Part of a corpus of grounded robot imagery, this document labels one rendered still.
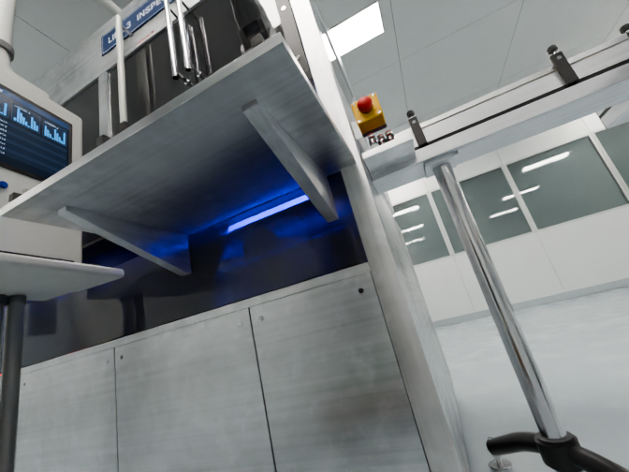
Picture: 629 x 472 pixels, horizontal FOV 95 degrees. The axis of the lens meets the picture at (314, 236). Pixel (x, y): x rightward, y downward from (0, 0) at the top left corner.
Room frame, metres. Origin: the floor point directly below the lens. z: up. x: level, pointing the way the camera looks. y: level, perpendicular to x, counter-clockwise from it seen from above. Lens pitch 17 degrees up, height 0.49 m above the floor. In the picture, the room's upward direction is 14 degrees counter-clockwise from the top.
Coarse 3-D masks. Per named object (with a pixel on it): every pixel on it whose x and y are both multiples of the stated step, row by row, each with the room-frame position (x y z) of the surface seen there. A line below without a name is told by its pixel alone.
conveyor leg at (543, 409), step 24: (432, 168) 0.76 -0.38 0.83; (456, 192) 0.75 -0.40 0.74; (456, 216) 0.76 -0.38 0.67; (480, 240) 0.75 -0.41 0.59; (480, 264) 0.75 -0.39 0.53; (504, 288) 0.75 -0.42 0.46; (504, 312) 0.75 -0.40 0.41; (504, 336) 0.76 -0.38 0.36; (528, 360) 0.75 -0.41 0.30; (528, 384) 0.75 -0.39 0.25; (552, 408) 0.75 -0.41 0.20; (552, 432) 0.75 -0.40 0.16
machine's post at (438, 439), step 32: (320, 32) 0.71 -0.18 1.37; (320, 64) 0.68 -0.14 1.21; (320, 96) 0.69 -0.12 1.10; (352, 128) 0.71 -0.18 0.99; (352, 192) 0.69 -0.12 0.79; (384, 224) 0.72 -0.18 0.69; (384, 256) 0.68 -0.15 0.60; (384, 288) 0.69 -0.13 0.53; (416, 320) 0.72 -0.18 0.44; (416, 352) 0.68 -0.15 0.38; (416, 384) 0.69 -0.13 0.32; (416, 416) 0.69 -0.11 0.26; (448, 448) 0.68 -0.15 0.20
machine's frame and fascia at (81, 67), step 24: (144, 0) 0.90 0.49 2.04; (192, 0) 0.82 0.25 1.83; (144, 24) 0.90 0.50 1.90; (96, 48) 1.01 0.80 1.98; (336, 48) 1.42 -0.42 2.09; (48, 72) 1.14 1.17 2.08; (72, 72) 1.07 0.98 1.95; (96, 72) 1.01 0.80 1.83; (72, 96) 1.07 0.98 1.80; (360, 144) 0.85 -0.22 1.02; (96, 240) 1.01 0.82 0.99
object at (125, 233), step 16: (64, 208) 0.55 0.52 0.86; (80, 224) 0.59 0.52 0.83; (96, 224) 0.61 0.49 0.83; (112, 224) 0.64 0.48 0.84; (128, 224) 0.68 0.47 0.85; (112, 240) 0.66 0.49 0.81; (128, 240) 0.68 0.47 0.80; (144, 240) 0.72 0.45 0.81; (160, 240) 0.77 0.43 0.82; (176, 240) 0.82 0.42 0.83; (144, 256) 0.74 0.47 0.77; (160, 256) 0.77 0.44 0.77; (176, 256) 0.82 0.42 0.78; (176, 272) 0.84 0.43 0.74
